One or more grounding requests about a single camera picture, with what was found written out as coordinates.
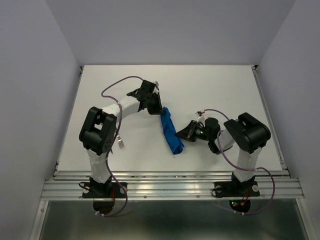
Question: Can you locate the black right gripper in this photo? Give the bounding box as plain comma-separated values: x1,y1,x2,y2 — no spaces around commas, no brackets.
174,119,211,142

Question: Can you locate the blue satin napkin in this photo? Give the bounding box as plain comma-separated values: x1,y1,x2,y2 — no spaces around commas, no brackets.
160,107,184,155

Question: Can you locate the silver fork black handle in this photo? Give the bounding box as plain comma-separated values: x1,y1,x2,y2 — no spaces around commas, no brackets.
116,135,125,149

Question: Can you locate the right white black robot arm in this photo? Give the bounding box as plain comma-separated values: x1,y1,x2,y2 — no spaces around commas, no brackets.
175,112,271,198

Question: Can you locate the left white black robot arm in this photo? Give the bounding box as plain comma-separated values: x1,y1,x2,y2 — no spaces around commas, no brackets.
79,79,164,198

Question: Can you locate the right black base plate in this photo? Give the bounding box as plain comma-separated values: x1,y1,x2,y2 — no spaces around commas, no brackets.
213,181,260,198

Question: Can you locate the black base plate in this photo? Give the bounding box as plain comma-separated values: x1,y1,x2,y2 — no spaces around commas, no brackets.
213,181,260,198
78,181,126,199

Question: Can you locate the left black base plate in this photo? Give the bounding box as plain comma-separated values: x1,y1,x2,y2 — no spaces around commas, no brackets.
78,181,126,199

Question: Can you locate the aluminium frame rail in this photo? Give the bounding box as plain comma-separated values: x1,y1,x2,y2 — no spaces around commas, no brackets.
29,64,311,240

